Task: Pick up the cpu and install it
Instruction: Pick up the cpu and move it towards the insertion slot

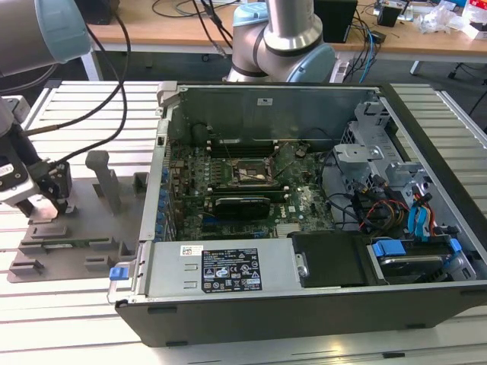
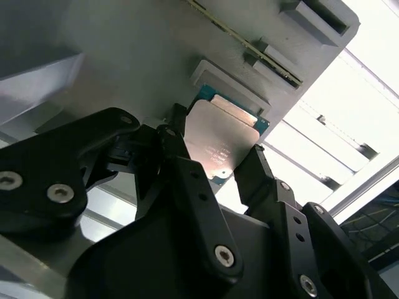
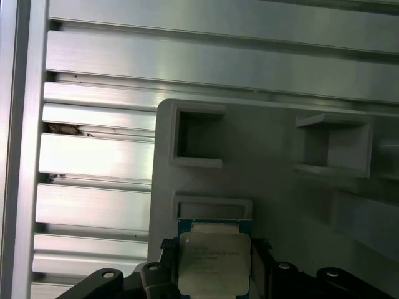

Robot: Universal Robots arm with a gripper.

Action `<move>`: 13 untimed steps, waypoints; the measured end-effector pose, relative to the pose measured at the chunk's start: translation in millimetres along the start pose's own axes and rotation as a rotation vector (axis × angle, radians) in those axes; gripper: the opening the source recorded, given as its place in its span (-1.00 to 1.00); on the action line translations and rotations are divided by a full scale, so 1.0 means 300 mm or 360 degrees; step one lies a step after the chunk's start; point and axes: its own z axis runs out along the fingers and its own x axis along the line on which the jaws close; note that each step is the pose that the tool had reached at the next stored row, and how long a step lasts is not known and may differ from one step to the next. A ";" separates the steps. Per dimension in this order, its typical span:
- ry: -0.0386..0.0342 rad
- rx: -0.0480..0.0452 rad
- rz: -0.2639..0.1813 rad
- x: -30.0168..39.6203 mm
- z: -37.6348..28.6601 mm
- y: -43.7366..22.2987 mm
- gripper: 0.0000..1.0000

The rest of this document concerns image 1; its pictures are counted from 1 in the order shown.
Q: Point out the black PC case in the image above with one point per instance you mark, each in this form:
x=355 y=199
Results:
x=266 y=315

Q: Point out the silver chipset heatsink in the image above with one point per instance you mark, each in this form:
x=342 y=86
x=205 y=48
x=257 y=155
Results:
x=288 y=230

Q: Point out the silver metal drive cage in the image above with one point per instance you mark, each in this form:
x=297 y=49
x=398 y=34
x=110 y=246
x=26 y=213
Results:
x=357 y=156

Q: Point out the wooden office desk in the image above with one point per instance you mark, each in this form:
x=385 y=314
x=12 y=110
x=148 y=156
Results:
x=171 y=30

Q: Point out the blue case latch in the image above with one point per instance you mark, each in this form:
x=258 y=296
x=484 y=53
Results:
x=118 y=274

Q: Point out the silver power supply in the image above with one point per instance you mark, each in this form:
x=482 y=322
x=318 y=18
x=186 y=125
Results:
x=171 y=266

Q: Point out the blue disk carrier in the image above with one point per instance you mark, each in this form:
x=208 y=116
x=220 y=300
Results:
x=388 y=251

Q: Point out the small black container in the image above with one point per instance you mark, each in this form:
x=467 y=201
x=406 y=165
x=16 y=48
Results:
x=389 y=17

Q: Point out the red and white carton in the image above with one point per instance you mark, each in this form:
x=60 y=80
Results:
x=477 y=15

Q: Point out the crumpled clear plastic bag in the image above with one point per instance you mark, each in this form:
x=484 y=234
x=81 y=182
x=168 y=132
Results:
x=441 y=19

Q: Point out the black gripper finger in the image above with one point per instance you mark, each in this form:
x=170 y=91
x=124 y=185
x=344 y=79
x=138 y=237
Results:
x=26 y=209
x=53 y=182

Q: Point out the green motherboard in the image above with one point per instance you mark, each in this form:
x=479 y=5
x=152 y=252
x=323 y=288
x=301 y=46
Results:
x=304 y=197

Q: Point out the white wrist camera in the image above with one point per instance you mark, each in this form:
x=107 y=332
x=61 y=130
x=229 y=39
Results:
x=15 y=194

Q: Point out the CPU socket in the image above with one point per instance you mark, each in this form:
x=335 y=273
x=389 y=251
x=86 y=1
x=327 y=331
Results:
x=249 y=173

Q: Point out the small black adapter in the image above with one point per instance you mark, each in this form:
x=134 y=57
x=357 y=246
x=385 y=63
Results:
x=378 y=37

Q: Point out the black hard disk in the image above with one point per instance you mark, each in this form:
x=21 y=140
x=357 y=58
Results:
x=411 y=266

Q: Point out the white power strip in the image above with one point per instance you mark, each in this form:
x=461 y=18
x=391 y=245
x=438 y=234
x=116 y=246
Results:
x=340 y=70

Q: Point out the black plastic drive cover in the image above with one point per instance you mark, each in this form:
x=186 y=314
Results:
x=331 y=258

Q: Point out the grey parts rack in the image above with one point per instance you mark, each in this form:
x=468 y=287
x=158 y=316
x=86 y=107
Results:
x=91 y=228

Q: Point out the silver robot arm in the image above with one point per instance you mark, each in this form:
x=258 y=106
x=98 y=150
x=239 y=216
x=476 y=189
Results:
x=38 y=34

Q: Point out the round coin battery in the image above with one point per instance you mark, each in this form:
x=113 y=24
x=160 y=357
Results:
x=300 y=153

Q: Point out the green RAM stick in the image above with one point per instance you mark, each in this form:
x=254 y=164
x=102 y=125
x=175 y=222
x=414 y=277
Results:
x=57 y=246

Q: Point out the black office chair base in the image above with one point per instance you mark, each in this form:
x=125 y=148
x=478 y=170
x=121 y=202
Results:
x=468 y=70

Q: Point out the black graphics card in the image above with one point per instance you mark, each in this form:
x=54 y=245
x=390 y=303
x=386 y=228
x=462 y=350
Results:
x=239 y=208

